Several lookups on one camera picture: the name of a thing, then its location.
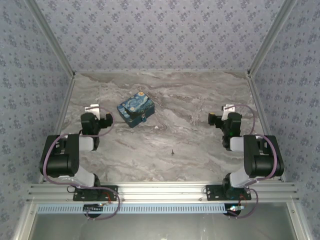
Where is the starry night painted box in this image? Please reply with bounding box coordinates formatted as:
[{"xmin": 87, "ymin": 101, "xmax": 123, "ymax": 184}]
[{"xmin": 116, "ymin": 91, "xmax": 156, "ymax": 129}]

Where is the small circuit board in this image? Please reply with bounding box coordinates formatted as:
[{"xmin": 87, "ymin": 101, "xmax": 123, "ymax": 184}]
[
  {"xmin": 83, "ymin": 204, "xmax": 105, "ymax": 212},
  {"xmin": 224, "ymin": 204, "xmax": 245, "ymax": 212}
]

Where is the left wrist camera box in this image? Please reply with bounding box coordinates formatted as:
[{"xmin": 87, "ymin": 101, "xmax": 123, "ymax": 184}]
[{"xmin": 84, "ymin": 103, "xmax": 101, "ymax": 119}]

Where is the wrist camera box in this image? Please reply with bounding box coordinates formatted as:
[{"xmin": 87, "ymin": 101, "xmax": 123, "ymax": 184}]
[
  {"xmin": 84, "ymin": 103, "xmax": 101, "ymax": 119},
  {"xmin": 221, "ymin": 104, "xmax": 236, "ymax": 121}
]

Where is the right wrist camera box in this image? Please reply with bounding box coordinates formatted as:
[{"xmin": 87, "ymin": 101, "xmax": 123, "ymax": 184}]
[{"xmin": 221, "ymin": 104, "xmax": 236, "ymax": 121}]

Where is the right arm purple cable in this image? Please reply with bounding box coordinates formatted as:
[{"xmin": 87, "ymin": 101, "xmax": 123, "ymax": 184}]
[{"xmin": 226, "ymin": 104, "xmax": 279, "ymax": 220}]

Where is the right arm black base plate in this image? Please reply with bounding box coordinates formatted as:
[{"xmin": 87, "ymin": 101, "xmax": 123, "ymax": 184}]
[{"xmin": 205, "ymin": 184, "xmax": 252, "ymax": 201}]

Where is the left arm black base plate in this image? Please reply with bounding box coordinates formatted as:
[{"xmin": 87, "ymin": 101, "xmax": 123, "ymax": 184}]
[{"xmin": 72, "ymin": 185, "xmax": 119, "ymax": 202}]

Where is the aluminium table edge rail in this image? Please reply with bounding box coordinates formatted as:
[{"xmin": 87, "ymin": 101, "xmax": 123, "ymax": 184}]
[{"xmin": 26, "ymin": 181, "xmax": 300, "ymax": 203}]

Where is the aluminium frame post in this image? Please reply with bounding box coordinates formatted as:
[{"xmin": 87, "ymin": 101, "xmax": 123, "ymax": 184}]
[
  {"xmin": 246, "ymin": 0, "xmax": 299, "ymax": 79},
  {"xmin": 25, "ymin": 0, "xmax": 76, "ymax": 79}
]

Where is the white slotted cable duct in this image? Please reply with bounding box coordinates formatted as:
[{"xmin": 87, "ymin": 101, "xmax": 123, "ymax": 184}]
[{"xmin": 36, "ymin": 202, "xmax": 291, "ymax": 215}]

